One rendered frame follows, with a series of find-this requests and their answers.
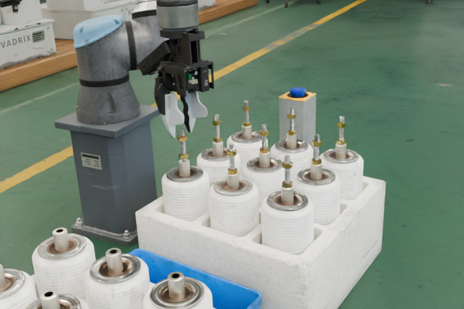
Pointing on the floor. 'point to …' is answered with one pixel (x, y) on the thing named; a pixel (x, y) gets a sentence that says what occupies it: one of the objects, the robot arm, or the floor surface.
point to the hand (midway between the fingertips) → (179, 127)
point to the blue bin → (159, 263)
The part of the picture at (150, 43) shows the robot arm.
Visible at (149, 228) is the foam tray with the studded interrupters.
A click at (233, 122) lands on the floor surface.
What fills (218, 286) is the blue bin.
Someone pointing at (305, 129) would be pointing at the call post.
